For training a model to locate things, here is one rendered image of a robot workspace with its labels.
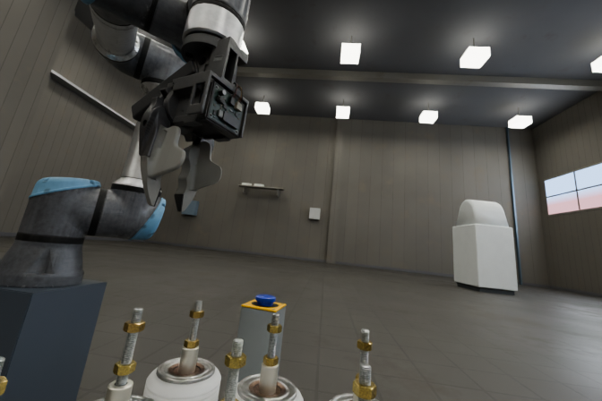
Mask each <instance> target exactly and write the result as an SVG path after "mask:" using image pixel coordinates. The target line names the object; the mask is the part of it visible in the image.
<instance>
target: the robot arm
mask: <svg viewBox="0 0 602 401"><path fill-rule="evenodd" d="M81 1H82V2H83V3H84V4H88V5H89V6H90V12H91V16H92V20H93V24H94V26H93V28H92V31H91V38H92V42H93V44H94V47H95V48H96V49H97V51H98V52H99V53H100V55H101V56H102V57H103V58H104V59H105V60H106V61H108V62H109V63H110V64H111V65H113V66H114V67H115V68H116V69H117V70H119V71H120V72H122V73H125V74H127V75H129V76H131V77H134V78H135V79H137V80H140V81H141V85H140V88H141V90H142V92H143V93H144V97H143V98H141V99H140V100H139V101H137V102H136V103H135V104H133V105H132V114H133V119H134V120H136V121H137V122H136V125H135V129H134V132H133V137H132V141H131V144H130V148H129V151H128V154H127V158H126V161H125V166H124V170H123V173H122V176H121V178H120V179H118V180H116V181H114V182H113V183H112V185H111V188H110V190H109V189H102V188H100V187H101V185H100V182H98V181H95V180H89V179H82V178H72V177H46V178H42V179H40V180H38V181H37V182H36V184H35V186H34V188H33V191H32V193H31V195H30V196H29V202H28V204H27V207H26V209H25V212H24V215H23V217H22V220H21V224H20V227H19V229H18V232H17V235H16V237H15V240H14V242H13V245H12V246H11V248H10V249H9V250H8V251H7V253H6V254H5V255H4V257H3V258H2V259H1V260H0V286H6V287H21V288H45V287H60V286H74V285H78V284H80V283H81V282H82V278H83V274H84V270H83V269H82V246H83V242H84V239H85V236H86V235H90V236H100V237H110V238H120V239H128V240H147V239H149V238H151V237H152V236H153V235H154V233H155V232H156V230H157V228H158V226H159V223H160V221H161V219H162V216H163V214H164V210H165V206H166V200H164V199H163V198H160V196H161V193H162V191H161V188H160V181H161V177H162V176H163V175H166V174H168V173H171V172H173V171H175V170H177V169H178V168H179V167H180V166H182V172H181V174H180V176H179V177H178V189H177V191H176V194H175V195H174V197H175V201H176V208H177V211H181V212H184V211H185V209H186V208H187V207H188V206H189V204H190V203H191V201H192V200H193V198H194V195H195V194H196V192H197V191H198V190H199V189H201V188H204V187H206V186H209V185H212V184H215V183H217V182H218V181H219V180H220V178H221V175H222V170H221V167H220V166H218V165H217V164H215V163H213V162H212V161H211V153H212V151H213V148H214V141H217V142H223V141H230V139H239V138H243V134H244V129H245V120H246V115H247V110H248V105H249V101H248V100H246V99H245V98H244V97H243V89H242V88H241V87H240V86H237V83H235V81H236V76H237V68H238V66H241V65H245V64H247V60H248V54H247V53H246V52H245V51H244V50H242V49H241V46H242V43H243V38H244V34H245V26H246V22H247V17H248V13H249V9H250V4H251V0H81ZM138 29H141V30H145V31H147V32H148V33H150V34H152V35H154V36H156V37H158V38H161V39H163V40H165V41H167V42H168V43H170V44H171V45H172V47H173V49H172V48H170V47H167V46H165V45H163V44H160V43H159V42H157V41H155V40H153V39H151V38H147V37H145V36H144V35H142V34H140V33H138ZM235 84H236V86H235ZM237 88H240V89H241V91H240V90H238V89H237ZM235 95H236V96H237V97H238V98H239V99H240V100H239V99H237V98H236V97H235ZM243 112H244V113H243ZM242 117H243V119H242ZM241 121H242V123H241ZM240 126H241V129H240ZM180 134H182V135H184V136H185V141H187V142H189V141H192V142H193V143H192V144H193V145H190V146H188V147H186V148H184V149H181V148H179V147H178V141H179V137H180Z"/></svg>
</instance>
